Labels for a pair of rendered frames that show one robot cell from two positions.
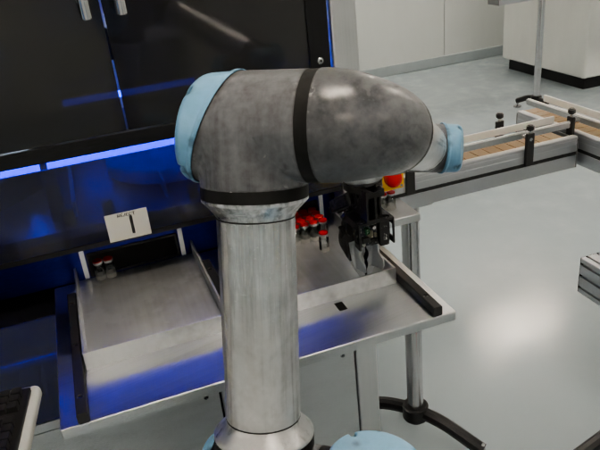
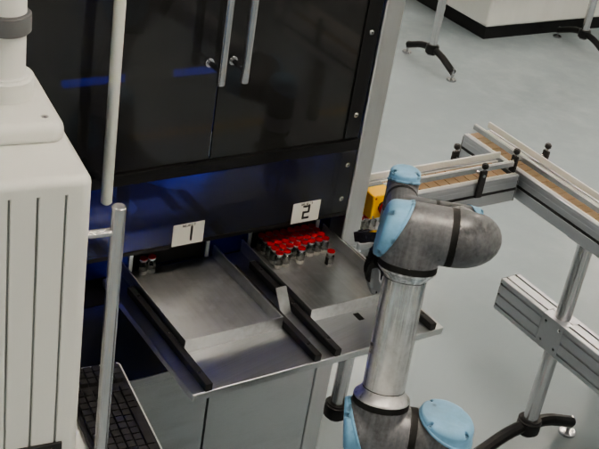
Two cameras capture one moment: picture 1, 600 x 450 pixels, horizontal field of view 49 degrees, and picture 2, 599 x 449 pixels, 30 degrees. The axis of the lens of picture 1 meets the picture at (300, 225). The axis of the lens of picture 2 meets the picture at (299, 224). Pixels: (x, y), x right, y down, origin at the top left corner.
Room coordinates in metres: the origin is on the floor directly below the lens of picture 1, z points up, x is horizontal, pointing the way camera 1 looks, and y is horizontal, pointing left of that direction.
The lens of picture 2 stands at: (-1.03, 0.89, 2.41)
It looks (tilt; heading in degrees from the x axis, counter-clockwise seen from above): 30 degrees down; 340
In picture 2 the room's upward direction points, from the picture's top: 10 degrees clockwise
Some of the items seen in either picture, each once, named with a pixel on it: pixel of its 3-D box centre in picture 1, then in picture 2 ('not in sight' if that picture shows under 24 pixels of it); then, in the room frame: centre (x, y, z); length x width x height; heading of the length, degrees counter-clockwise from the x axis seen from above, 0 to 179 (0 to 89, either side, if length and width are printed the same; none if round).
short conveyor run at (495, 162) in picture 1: (457, 159); (421, 184); (1.66, -0.44, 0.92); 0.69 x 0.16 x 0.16; 107
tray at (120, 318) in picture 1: (145, 296); (200, 295); (1.15, 0.32, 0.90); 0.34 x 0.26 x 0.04; 17
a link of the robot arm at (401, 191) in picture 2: not in sight; (409, 212); (1.01, -0.10, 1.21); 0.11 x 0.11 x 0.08; 70
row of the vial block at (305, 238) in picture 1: (290, 236); (299, 249); (1.33, 0.02, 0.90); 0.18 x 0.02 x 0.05; 107
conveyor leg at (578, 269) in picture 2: not in sight; (555, 340); (1.48, -0.93, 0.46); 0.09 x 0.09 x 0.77; 17
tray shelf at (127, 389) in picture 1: (238, 303); (274, 306); (1.13, 0.14, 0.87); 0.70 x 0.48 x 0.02; 107
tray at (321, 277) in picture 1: (304, 255); (316, 269); (1.25, 0.00, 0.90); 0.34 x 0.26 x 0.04; 17
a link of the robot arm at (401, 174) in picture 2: not in sight; (401, 190); (1.10, -0.12, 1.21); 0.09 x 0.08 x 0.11; 160
